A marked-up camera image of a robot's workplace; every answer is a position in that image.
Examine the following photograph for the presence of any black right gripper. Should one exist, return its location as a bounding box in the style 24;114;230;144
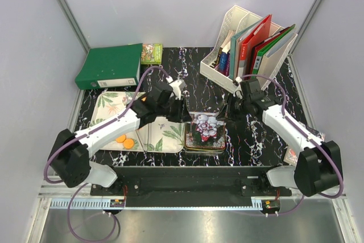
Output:
216;93;250;122

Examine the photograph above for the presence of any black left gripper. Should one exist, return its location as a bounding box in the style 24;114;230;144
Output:
156;95;192;123

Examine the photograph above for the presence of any gold cookie tin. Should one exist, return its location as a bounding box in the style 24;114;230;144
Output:
184;112;226;151

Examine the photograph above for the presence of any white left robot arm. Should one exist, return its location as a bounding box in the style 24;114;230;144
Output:
46;80;192;195

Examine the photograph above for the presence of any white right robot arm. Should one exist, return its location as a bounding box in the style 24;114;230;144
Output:
217;79;344;199

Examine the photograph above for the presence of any floral rectangular tray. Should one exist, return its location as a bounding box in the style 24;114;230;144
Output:
89;91;184;153

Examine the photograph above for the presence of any blue book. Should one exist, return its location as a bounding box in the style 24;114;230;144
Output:
218;52;230;76

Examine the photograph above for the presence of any green card box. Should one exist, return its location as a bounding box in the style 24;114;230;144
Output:
141;43;163;65

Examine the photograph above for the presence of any green folder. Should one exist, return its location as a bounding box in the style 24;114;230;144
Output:
249;24;297;79

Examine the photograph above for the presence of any teal folder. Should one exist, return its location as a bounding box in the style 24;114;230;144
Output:
229;20;260;81

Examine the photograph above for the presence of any beige folder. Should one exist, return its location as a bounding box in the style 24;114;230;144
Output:
258;33;297;79

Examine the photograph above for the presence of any floral pink pouch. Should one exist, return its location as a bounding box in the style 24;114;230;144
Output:
284;123;326;166

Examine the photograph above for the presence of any red folder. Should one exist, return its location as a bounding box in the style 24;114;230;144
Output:
234;14;272;79

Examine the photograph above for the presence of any white file organizer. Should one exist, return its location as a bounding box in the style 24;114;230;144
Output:
200;5;286;93

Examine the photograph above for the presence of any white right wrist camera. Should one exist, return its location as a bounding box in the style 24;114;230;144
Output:
233;77;243;99

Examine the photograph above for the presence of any green ring binder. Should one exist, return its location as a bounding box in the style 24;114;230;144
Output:
75;43;142;90

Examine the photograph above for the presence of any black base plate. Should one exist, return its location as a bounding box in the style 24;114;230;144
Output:
90;166;292;209

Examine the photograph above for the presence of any grey slotted cable duct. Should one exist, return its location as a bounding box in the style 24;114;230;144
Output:
38;176;348;210

